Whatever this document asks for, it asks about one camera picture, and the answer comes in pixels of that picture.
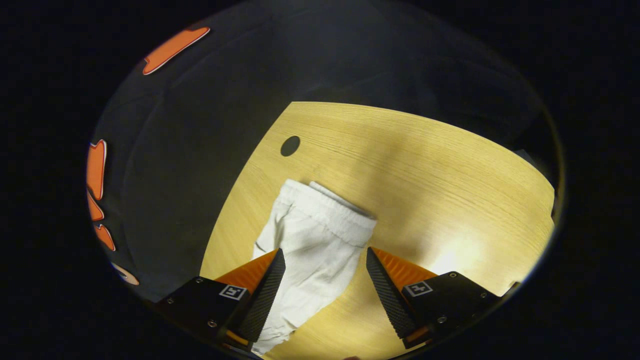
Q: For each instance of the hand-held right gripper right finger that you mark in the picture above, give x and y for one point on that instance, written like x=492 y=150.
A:
x=387 y=300

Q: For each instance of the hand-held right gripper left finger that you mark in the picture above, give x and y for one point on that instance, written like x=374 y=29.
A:
x=265 y=300

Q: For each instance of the white jeans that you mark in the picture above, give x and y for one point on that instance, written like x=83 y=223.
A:
x=320 y=240

